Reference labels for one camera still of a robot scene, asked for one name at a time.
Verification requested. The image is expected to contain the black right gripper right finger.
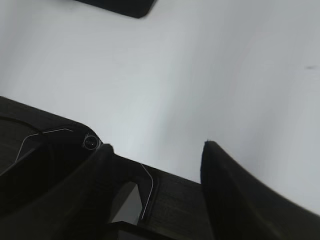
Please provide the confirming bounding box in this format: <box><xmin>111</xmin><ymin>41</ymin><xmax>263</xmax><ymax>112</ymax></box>
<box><xmin>200</xmin><ymin>141</ymin><xmax>320</xmax><ymax>240</ymax></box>

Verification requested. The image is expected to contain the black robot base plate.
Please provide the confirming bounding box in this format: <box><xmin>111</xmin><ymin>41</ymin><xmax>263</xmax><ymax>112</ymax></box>
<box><xmin>0</xmin><ymin>97</ymin><xmax>214</xmax><ymax>240</ymax></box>

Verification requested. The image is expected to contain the dark flat object corner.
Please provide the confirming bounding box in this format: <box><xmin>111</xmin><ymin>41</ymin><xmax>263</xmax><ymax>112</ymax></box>
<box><xmin>78</xmin><ymin>0</ymin><xmax>157</xmax><ymax>19</ymax></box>

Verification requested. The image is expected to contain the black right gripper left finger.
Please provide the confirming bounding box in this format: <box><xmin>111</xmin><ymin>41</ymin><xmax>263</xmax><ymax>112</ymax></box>
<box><xmin>0</xmin><ymin>144</ymin><xmax>114</xmax><ymax>240</ymax></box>

